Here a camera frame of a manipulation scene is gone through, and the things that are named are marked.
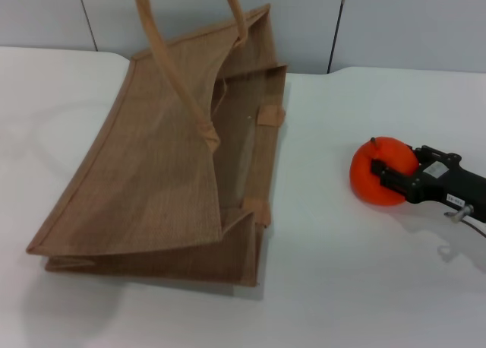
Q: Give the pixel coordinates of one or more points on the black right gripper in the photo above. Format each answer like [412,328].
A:
[448,186]

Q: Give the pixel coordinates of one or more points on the orange fruit with stem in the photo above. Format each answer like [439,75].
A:
[364,188]

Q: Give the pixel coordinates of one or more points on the brown jute handbag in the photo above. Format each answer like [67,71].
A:
[159,173]

